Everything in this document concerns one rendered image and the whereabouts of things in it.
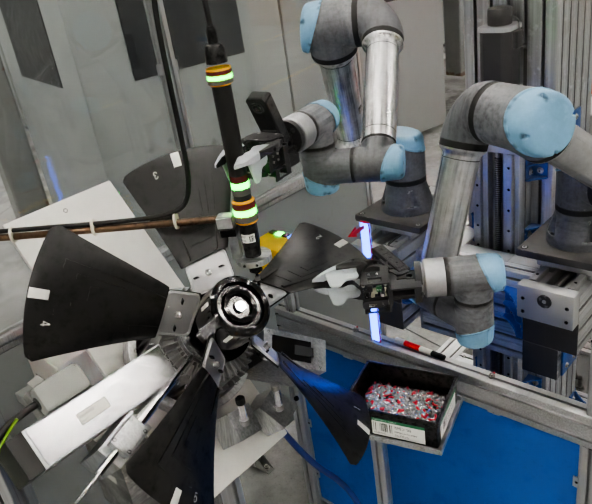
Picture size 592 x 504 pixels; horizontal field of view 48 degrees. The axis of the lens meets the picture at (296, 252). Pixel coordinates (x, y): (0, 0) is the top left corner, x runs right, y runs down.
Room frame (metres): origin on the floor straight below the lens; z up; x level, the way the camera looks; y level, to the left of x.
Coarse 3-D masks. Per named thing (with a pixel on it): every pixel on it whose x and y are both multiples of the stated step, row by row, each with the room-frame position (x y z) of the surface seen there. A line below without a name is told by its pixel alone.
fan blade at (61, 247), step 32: (64, 256) 1.01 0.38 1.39; (96, 256) 1.02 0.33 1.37; (64, 288) 0.99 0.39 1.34; (96, 288) 1.00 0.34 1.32; (128, 288) 1.02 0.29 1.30; (160, 288) 1.03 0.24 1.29; (32, 320) 0.95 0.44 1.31; (64, 320) 0.97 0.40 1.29; (96, 320) 0.99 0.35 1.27; (128, 320) 1.01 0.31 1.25; (160, 320) 1.03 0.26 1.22; (32, 352) 0.94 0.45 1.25; (64, 352) 0.96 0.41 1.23
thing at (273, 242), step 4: (268, 232) 1.68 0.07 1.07; (284, 232) 1.67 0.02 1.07; (264, 236) 1.66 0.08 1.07; (268, 236) 1.65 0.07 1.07; (272, 236) 1.65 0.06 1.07; (276, 236) 1.65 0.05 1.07; (280, 236) 1.64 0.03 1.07; (260, 240) 1.64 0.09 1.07; (264, 240) 1.63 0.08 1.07; (268, 240) 1.63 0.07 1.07; (272, 240) 1.62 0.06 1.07; (276, 240) 1.62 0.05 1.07; (280, 240) 1.62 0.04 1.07; (284, 240) 1.61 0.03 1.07; (260, 244) 1.61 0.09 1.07; (264, 244) 1.61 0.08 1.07; (268, 244) 1.60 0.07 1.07; (272, 244) 1.60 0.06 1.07; (276, 244) 1.59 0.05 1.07; (280, 244) 1.59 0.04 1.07; (268, 248) 1.58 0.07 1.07; (272, 248) 1.57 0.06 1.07; (276, 248) 1.57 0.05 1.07; (280, 248) 1.57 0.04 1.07; (272, 252) 1.56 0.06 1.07; (276, 252) 1.55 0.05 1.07; (272, 256) 1.57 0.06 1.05; (260, 272) 1.61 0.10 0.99
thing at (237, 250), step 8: (216, 224) 1.14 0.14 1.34; (224, 224) 1.14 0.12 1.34; (232, 224) 1.14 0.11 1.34; (224, 232) 1.13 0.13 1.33; (232, 232) 1.13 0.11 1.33; (232, 240) 1.14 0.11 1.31; (240, 240) 1.15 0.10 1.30; (232, 248) 1.14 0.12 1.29; (240, 248) 1.14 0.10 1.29; (264, 248) 1.16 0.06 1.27; (232, 256) 1.14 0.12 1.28; (240, 256) 1.13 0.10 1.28; (264, 256) 1.13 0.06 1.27; (240, 264) 1.12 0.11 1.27; (248, 264) 1.11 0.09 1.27; (256, 264) 1.11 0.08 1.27; (264, 264) 1.12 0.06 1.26
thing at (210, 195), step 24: (144, 168) 1.28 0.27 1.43; (168, 168) 1.28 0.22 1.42; (192, 168) 1.27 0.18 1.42; (216, 168) 1.27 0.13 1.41; (144, 192) 1.26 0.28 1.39; (168, 192) 1.25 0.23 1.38; (192, 192) 1.24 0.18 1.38; (216, 192) 1.23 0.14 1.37; (192, 216) 1.20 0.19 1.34; (168, 240) 1.19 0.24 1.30; (192, 240) 1.18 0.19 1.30; (216, 240) 1.16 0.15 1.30
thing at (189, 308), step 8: (168, 296) 1.04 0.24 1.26; (176, 296) 1.05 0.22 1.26; (184, 296) 1.05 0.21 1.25; (192, 296) 1.05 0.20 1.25; (168, 304) 1.04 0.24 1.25; (176, 304) 1.05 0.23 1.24; (184, 304) 1.05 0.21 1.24; (192, 304) 1.05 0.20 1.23; (168, 312) 1.04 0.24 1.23; (184, 312) 1.05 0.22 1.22; (192, 312) 1.05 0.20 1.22; (168, 320) 1.04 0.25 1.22; (176, 320) 1.05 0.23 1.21; (184, 320) 1.05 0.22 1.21; (192, 320) 1.05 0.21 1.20; (160, 328) 1.04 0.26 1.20; (168, 328) 1.04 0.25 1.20; (176, 328) 1.05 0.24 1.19; (184, 328) 1.05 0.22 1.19
